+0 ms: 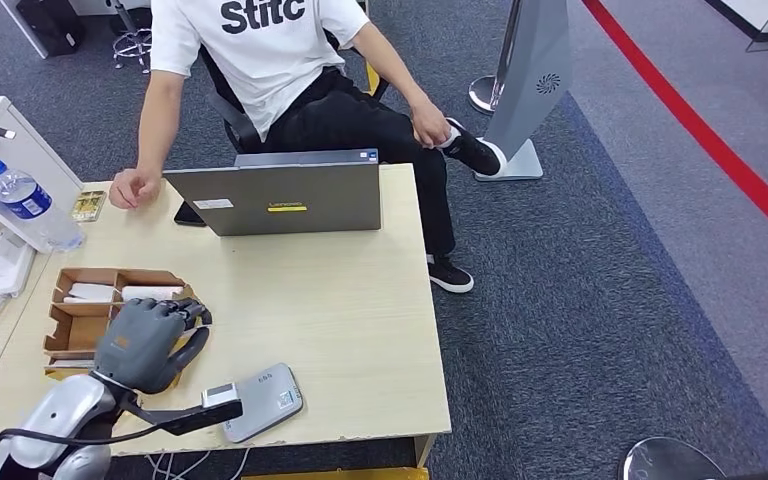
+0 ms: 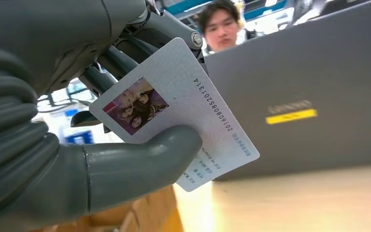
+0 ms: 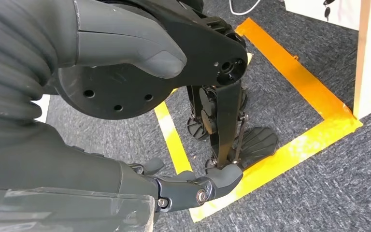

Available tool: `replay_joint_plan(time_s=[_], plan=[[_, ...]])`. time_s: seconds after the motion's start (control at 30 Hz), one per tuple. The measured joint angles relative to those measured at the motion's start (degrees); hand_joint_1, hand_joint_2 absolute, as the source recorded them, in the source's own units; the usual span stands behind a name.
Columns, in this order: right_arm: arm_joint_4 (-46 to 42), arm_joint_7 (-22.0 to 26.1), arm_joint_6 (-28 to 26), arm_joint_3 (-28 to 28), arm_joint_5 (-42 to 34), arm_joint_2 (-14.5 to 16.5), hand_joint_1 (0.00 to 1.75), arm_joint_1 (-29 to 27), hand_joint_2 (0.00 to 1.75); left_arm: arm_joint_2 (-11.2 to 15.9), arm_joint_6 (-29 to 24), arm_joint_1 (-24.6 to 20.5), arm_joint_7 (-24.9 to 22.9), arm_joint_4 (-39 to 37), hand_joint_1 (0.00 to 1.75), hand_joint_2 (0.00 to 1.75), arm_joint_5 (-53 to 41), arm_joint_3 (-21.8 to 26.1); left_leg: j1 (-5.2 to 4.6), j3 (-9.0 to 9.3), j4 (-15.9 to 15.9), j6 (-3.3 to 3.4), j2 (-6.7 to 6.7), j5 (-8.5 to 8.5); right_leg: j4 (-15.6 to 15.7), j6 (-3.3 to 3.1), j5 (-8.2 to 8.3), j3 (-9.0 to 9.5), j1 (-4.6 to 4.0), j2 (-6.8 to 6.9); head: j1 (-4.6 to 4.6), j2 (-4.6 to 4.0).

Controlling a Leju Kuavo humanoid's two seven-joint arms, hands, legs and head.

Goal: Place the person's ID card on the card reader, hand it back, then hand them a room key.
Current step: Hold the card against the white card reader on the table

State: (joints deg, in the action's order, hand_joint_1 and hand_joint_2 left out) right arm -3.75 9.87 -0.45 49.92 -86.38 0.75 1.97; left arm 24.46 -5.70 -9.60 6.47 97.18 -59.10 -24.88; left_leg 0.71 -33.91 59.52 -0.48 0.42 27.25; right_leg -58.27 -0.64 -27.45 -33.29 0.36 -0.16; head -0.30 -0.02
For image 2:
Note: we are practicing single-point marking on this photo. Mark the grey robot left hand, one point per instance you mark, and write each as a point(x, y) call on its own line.
point(60, 32)

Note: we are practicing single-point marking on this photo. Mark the white ID card with photo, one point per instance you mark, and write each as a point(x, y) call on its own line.
point(179, 96)

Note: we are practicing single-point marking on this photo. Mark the person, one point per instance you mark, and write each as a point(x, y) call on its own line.
point(220, 28)

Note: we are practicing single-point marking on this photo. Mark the plastic water bottle blue label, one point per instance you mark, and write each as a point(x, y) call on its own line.
point(80, 138)

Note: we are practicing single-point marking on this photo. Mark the cardboard divider box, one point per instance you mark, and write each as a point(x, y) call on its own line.
point(147, 214)

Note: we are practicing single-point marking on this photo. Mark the grey laptop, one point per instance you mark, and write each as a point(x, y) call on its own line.
point(300, 64)

